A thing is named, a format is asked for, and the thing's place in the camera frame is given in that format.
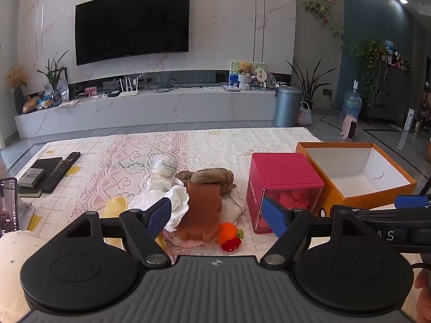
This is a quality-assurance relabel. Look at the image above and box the white cloth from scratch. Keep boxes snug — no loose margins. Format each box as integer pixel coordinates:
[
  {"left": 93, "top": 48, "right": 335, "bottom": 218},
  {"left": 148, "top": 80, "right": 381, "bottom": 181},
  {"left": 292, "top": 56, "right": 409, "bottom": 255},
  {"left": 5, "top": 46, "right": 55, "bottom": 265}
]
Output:
[{"left": 128, "top": 185, "right": 189, "bottom": 233}]

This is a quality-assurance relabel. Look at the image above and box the white gift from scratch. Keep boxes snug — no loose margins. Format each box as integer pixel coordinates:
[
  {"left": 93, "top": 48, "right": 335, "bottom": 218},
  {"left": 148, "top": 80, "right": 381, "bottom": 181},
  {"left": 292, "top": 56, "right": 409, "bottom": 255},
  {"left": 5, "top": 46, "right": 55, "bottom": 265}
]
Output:
[{"left": 140, "top": 154, "right": 179, "bottom": 192}]

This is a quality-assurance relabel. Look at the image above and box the brown bear-shaped sponge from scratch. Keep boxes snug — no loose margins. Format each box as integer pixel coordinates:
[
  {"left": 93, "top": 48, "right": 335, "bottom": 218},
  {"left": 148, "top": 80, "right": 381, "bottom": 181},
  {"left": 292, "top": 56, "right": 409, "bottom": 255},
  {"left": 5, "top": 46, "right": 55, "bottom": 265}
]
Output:
[{"left": 177, "top": 182, "right": 223, "bottom": 244}]

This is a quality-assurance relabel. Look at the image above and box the orange crochet fruit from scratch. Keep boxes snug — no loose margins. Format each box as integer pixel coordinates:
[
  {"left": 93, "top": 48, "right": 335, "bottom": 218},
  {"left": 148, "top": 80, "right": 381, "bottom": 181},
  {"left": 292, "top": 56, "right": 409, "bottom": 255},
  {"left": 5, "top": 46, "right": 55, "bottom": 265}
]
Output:
[{"left": 215, "top": 222, "right": 244, "bottom": 252}]

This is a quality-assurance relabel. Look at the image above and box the brown plush toy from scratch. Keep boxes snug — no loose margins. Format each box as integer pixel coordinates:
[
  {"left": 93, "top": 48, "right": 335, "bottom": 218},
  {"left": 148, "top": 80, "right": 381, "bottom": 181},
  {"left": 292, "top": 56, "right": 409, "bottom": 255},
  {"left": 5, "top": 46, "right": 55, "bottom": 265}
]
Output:
[{"left": 175, "top": 168, "right": 237, "bottom": 195}]

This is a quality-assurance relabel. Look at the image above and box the pink crochet piece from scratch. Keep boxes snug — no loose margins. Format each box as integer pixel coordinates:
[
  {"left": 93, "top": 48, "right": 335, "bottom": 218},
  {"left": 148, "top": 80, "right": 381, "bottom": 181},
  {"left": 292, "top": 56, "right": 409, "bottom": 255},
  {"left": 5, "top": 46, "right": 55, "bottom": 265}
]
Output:
[{"left": 164, "top": 230, "right": 204, "bottom": 249}]

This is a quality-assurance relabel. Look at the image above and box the yellow cleaning cloth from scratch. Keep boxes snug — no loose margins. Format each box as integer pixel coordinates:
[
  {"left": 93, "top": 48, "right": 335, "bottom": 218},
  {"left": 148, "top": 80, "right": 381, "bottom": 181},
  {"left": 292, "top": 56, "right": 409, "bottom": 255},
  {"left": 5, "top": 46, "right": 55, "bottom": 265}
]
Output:
[{"left": 102, "top": 196, "right": 128, "bottom": 218}]

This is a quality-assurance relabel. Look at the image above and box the cream towel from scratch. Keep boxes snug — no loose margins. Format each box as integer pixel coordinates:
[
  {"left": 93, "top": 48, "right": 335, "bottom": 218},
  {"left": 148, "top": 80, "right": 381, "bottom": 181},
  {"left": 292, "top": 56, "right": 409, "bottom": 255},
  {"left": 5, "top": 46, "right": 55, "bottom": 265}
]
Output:
[{"left": 220, "top": 191, "right": 245, "bottom": 224}]

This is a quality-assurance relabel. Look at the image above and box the operator hand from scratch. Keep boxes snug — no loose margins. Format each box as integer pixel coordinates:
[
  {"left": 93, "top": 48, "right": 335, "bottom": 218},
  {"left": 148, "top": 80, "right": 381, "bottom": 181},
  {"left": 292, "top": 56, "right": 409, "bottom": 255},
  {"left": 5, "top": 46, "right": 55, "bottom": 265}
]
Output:
[{"left": 414, "top": 269, "right": 431, "bottom": 323}]

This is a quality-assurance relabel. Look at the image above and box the magenta Wonderlab box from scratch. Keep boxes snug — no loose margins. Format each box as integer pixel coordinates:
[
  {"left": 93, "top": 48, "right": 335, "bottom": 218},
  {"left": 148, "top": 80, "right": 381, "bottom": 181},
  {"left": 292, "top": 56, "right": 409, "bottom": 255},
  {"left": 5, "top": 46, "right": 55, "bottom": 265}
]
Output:
[{"left": 246, "top": 152, "right": 324, "bottom": 234}]

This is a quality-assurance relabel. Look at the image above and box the lace table cover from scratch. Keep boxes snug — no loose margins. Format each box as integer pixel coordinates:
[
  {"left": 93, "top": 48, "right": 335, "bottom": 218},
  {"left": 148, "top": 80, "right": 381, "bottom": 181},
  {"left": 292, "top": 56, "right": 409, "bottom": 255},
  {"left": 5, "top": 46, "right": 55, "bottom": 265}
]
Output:
[{"left": 1, "top": 128, "right": 324, "bottom": 259}]

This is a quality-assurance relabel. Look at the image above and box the orange cardboard box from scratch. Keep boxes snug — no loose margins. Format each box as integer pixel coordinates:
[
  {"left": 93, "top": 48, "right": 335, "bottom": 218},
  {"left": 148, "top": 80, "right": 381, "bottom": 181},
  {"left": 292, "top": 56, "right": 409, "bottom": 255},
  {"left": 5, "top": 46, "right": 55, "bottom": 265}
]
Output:
[{"left": 296, "top": 142, "right": 417, "bottom": 217}]

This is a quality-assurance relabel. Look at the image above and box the pink space heater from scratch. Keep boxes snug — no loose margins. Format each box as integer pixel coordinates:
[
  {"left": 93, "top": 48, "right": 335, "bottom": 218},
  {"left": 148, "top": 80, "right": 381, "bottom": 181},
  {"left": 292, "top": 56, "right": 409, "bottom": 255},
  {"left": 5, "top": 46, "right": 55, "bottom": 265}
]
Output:
[{"left": 341, "top": 114, "right": 358, "bottom": 140}]

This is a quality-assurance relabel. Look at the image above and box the black remote control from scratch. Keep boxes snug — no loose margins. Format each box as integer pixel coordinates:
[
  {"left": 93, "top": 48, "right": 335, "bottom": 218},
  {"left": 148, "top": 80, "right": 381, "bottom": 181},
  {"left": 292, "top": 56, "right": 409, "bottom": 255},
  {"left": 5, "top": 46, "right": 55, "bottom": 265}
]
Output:
[{"left": 41, "top": 152, "right": 81, "bottom": 194}]

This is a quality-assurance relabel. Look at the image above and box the pink woven basket bag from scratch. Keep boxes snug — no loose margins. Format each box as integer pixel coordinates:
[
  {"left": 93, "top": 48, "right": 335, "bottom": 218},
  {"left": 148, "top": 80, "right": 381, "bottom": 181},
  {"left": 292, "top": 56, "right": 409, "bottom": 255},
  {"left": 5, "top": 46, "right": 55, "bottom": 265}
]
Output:
[{"left": 298, "top": 101, "right": 313, "bottom": 126}]

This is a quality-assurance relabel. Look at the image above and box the blue water jug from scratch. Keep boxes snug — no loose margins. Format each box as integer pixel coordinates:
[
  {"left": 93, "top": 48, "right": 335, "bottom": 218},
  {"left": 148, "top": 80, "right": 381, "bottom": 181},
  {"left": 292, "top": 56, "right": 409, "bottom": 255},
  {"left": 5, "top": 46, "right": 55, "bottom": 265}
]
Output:
[{"left": 340, "top": 80, "right": 362, "bottom": 119}]

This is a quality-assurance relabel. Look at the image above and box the grey-blue trash bin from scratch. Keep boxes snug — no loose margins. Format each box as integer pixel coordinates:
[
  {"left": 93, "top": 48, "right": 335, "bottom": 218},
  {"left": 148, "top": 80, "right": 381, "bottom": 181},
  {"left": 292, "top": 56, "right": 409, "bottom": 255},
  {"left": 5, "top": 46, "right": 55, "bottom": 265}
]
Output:
[{"left": 274, "top": 86, "right": 303, "bottom": 128}]

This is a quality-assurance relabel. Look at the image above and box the dark shelf with plants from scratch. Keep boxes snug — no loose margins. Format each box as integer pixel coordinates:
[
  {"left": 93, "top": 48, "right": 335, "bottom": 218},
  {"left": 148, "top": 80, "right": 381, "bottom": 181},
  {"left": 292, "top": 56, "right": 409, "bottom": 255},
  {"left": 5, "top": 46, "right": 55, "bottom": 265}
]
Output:
[{"left": 350, "top": 38, "right": 413, "bottom": 124}]

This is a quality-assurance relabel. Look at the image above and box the potted snake plant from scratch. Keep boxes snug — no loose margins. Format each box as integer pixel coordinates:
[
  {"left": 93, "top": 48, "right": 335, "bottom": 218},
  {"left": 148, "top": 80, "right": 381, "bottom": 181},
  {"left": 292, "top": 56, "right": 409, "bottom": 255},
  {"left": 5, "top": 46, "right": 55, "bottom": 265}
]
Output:
[{"left": 287, "top": 59, "right": 336, "bottom": 108}]

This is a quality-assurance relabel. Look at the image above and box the white wifi router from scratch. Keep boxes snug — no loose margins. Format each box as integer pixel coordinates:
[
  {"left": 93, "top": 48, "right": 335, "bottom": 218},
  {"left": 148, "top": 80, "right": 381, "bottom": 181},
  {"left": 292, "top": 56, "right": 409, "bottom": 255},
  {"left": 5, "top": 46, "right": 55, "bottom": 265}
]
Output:
[{"left": 118, "top": 77, "right": 139, "bottom": 97}]

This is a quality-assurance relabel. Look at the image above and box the dark book stack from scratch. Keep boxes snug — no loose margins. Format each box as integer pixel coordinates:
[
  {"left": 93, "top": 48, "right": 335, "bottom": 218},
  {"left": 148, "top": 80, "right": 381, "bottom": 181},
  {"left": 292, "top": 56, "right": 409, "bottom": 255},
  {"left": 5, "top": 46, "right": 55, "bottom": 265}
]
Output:
[{"left": 18, "top": 157, "right": 63, "bottom": 198}]

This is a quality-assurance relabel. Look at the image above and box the teddy bear bouquet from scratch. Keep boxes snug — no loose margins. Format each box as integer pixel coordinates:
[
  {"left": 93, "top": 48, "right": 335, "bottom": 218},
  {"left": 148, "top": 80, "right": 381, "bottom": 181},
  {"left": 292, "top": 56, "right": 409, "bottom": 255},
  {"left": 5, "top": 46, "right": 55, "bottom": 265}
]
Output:
[{"left": 238, "top": 61, "right": 253, "bottom": 90}]

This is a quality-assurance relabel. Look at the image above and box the smartphone on stand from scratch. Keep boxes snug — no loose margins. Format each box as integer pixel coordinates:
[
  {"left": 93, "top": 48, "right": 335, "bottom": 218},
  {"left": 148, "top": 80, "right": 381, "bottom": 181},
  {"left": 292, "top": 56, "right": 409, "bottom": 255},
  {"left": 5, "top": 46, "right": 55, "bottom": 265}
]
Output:
[{"left": 0, "top": 177, "right": 20, "bottom": 236}]

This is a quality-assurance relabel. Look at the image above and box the green plant in vase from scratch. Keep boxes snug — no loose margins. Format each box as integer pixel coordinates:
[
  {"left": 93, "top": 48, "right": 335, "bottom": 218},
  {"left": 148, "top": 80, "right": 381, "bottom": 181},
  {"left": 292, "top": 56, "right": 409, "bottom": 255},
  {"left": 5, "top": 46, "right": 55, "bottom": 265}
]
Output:
[{"left": 37, "top": 51, "right": 68, "bottom": 107}]

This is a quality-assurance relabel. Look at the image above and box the dried flower vase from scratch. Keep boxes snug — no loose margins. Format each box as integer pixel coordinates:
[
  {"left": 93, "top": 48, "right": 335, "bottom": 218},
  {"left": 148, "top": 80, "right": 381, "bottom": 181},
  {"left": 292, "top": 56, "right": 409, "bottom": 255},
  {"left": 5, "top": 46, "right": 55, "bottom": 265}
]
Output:
[{"left": 5, "top": 66, "right": 27, "bottom": 115}]

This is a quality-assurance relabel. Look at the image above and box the wall-mounted television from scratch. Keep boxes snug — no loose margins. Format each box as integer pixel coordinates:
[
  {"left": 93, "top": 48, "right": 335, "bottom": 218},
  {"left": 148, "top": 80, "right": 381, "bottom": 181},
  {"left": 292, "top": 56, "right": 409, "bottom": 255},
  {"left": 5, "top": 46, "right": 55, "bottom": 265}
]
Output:
[{"left": 75, "top": 0, "right": 191, "bottom": 66}]

